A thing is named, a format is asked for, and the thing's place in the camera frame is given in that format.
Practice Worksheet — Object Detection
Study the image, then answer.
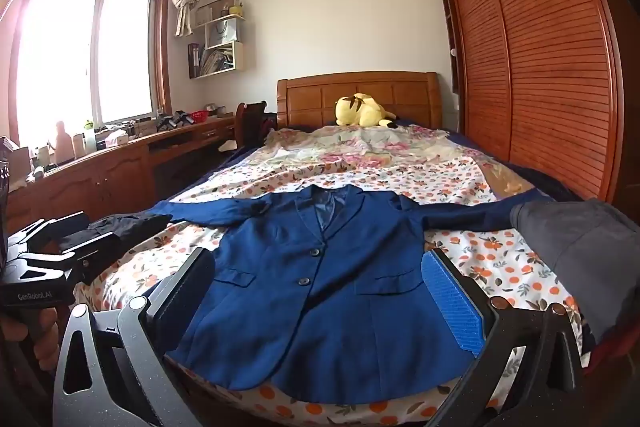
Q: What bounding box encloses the pink floral quilt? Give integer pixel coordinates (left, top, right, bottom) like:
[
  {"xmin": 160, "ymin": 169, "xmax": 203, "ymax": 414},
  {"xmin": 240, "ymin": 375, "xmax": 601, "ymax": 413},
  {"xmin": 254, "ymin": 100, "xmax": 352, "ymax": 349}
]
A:
[{"xmin": 220, "ymin": 124, "xmax": 481, "ymax": 202}]

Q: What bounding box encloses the wooden framed window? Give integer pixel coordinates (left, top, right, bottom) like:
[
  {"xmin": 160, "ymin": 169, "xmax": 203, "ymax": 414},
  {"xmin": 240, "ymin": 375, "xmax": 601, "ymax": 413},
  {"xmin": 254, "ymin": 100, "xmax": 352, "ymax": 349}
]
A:
[{"xmin": 0, "ymin": 0, "xmax": 173, "ymax": 148}]

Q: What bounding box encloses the white wall shelf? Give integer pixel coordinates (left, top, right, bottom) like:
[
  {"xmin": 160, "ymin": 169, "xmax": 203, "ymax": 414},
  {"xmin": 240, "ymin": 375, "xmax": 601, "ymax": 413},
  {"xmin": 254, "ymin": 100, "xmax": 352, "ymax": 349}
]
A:
[{"xmin": 187, "ymin": 0, "xmax": 248, "ymax": 80}]

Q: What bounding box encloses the cardboard box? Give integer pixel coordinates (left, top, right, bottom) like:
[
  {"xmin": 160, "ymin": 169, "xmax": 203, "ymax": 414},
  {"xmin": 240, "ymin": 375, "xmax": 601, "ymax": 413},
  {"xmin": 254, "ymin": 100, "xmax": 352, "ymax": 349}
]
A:
[{"xmin": 7, "ymin": 147, "xmax": 31, "ymax": 178}]

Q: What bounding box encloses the pink bottle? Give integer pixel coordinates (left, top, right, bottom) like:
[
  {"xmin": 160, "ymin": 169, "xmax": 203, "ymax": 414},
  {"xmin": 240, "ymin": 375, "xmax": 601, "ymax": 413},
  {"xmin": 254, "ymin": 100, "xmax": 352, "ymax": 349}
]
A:
[{"xmin": 54, "ymin": 121, "xmax": 73, "ymax": 165}]

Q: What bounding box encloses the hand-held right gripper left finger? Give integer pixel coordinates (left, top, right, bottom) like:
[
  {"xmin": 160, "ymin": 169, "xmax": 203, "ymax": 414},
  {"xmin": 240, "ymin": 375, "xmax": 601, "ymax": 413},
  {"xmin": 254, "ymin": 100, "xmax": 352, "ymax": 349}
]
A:
[{"xmin": 52, "ymin": 247, "xmax": 217, "ymax": 427}]

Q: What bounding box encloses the orange print bed sheet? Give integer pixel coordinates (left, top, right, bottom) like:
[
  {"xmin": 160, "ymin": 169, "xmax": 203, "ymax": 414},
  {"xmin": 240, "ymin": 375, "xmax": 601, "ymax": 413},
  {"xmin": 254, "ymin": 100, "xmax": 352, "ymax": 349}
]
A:
[{"xmin": 75, "ymin": 152, "xmax": 596, "ymax": 423}]

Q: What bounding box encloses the black garment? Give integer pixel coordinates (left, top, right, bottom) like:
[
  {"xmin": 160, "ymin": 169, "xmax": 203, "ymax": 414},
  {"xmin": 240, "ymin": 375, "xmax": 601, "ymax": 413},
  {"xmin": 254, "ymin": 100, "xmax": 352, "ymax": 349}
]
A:
[{"xmin": 90, "ymin": 213, "xmax": 173, "ymax": 249}]

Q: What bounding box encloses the wooden bed headboard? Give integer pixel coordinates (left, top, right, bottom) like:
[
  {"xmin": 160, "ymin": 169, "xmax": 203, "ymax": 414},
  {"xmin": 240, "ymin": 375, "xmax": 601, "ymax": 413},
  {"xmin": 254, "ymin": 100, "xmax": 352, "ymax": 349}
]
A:
[{"xmin": 276, "ymin": 71, "xmax": 443, "ymax": 130}]

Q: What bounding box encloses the wooden louvered wardrobe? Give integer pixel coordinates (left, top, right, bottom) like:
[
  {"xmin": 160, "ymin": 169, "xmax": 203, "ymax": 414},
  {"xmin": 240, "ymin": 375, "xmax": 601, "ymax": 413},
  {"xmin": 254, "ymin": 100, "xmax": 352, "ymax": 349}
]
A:
[{"xmin": 432, "ymin": 0, "xmax": 631, "ymax": 208}]

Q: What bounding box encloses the dark grey garment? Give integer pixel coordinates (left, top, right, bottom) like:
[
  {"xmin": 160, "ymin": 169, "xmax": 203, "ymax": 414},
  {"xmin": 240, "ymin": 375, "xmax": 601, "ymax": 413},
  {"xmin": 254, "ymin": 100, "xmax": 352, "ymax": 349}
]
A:
[{"xmin": 510, "ymin": 199, "xmax": 640, "ymax": 358}]

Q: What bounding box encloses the blue blazer jacket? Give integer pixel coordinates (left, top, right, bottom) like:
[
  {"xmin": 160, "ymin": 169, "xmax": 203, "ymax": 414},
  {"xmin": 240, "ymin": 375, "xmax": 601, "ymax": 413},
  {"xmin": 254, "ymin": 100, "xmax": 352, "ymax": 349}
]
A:
[{"xmin": 149, "ymin": 185, "xmax": 551, "ymax": 405}]

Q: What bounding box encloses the tan patterned cloth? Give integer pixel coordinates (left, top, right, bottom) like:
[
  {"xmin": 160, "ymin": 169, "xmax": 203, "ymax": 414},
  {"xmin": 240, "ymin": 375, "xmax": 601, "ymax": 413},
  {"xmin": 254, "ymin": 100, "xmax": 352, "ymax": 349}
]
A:
[{"xmin": 487, "ymin": 159, "xmax": 531, "ymax": 200}]

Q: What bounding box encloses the tissue box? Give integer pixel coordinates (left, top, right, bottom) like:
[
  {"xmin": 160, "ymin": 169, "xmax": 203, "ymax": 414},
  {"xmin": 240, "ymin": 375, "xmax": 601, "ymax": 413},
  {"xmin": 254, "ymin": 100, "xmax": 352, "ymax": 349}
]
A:
[{"xmin": 95, "ymin": 129, "xmax": 132, "ymax": 151}]

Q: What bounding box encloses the long wooden desk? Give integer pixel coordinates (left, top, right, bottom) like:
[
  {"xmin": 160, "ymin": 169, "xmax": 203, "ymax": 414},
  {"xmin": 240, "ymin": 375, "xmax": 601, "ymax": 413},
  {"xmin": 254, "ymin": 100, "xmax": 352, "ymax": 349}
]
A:
[{"xmin": 0, "ymin": 112, "xmax": 238, "ymax": 233}]

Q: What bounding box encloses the wooden chair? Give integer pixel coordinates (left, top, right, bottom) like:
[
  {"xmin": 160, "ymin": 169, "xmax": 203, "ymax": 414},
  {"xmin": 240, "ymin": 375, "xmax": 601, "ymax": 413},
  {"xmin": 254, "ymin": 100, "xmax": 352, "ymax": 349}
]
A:
[{"xmin": 235, "ymin": 101, "xmax": 276, "ymax": 148}]

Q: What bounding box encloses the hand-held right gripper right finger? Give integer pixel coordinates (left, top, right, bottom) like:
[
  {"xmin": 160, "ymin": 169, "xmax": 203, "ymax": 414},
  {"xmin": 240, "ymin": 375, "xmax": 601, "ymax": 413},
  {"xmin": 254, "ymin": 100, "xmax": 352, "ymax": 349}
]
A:
[{"xmin": 421, "ymin": 248, "xmax": 583, "ymax": 427}]

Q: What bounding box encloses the yellow plush toy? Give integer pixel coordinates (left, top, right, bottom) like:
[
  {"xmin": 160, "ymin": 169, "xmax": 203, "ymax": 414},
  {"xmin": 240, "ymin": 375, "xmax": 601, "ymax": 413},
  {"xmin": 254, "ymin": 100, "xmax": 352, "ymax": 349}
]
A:
[{"xmin": 334, "ymin": 93, "xmax": 398, "ymax": 129}]

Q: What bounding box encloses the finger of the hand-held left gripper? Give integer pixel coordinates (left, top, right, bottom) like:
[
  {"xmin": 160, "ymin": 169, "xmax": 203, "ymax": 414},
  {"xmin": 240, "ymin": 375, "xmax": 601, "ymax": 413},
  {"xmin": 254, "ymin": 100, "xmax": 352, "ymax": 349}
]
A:
[
  {"xmin": 9, "ymin": 211, "xmax": 92, "ymax": 254},
  {"xmin": 25, "ymin": 231, "xmax": 122, "ymax": 286}
]

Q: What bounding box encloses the person's left hand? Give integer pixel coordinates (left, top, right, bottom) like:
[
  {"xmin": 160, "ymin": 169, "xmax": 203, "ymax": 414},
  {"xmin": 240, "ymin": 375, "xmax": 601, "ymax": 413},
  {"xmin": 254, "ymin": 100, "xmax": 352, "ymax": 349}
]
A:
[{"xmin": 29, "ymin": 306, "xmax": 63, "ymax": 374}]

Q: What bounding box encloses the white paper bag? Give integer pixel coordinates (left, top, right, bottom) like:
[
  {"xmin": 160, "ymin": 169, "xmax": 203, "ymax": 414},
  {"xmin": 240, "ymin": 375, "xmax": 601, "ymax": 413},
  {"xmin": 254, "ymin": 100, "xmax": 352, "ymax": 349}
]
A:
[{"xmin": 207, "ymin": 17, "xmax": 240, "ymax": 46}]

